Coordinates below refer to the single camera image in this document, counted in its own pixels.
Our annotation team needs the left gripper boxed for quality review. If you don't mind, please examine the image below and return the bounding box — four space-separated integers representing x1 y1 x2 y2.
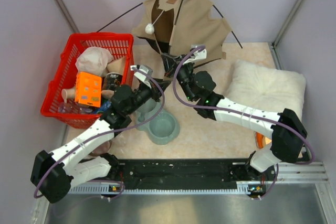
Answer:
125 78 171 116

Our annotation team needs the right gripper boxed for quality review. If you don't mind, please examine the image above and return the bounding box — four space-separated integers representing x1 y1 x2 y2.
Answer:
163 52 197 102

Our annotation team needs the beige fabric pet tent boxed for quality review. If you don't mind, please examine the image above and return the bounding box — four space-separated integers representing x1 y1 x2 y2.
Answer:
132 0 232 66

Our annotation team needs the black tent pole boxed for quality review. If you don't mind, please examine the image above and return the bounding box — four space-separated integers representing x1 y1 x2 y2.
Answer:
96 2 143 33
213 4 243 49

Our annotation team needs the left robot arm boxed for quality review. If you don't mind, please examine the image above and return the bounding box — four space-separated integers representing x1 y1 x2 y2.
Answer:
30 78 170 202

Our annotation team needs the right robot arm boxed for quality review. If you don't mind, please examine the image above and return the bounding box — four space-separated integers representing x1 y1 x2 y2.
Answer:
161 52 307 180

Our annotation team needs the grey-green double pet bowl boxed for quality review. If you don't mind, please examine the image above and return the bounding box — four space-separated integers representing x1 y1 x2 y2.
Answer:
135 99 180 145

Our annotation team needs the white pompom toy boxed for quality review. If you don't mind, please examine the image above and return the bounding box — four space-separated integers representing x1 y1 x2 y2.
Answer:
145 10 165 35

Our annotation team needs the brown paper cone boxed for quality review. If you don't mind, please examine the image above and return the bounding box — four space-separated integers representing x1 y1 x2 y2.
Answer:
107 57 127 75

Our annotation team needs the black instant noodle cup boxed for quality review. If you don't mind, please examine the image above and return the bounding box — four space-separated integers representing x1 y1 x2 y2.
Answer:
102 72 123 91

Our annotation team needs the red plastic basket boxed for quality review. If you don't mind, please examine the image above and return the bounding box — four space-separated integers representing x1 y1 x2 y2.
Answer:
40 32 134 129

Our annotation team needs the blue snack packet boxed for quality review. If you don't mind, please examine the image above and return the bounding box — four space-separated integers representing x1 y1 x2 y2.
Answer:
95 100 111 114

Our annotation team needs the pink white plastic bag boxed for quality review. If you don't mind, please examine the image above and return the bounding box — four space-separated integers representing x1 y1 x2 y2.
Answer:
75 47 114 77

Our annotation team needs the orange cardboard box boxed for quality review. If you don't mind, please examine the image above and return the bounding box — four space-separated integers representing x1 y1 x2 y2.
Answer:
75 72 102 108

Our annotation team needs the steel bowl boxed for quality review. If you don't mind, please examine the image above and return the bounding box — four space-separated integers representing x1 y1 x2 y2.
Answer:
89 141 111 157

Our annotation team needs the beige paper cup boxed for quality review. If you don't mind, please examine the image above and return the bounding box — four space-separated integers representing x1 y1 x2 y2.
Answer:
61 88 76 103

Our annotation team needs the white fluffy cushion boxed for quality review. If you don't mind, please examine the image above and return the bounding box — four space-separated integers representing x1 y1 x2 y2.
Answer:
226 60 306 119

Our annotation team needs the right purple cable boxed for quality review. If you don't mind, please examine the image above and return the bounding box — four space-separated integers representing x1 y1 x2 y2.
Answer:
173 46 316 165

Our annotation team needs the purple cable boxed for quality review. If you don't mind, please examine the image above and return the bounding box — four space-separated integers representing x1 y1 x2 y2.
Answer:
173 46 316 165
34 67 166 199

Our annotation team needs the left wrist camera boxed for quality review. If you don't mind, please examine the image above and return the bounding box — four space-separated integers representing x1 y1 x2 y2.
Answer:
130 65 153 88

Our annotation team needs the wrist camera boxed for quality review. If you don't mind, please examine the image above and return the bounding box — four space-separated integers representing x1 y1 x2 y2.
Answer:
185 45 207 63
130 65 153 88

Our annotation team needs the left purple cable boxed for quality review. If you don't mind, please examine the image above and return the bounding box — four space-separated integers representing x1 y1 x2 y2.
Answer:
34 67 166 199

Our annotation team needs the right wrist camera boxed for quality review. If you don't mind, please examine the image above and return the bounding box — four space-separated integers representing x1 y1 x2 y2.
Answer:
185 45 207 63

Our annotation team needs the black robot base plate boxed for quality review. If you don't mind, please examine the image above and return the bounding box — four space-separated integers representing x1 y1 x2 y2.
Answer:
89 158 278 190

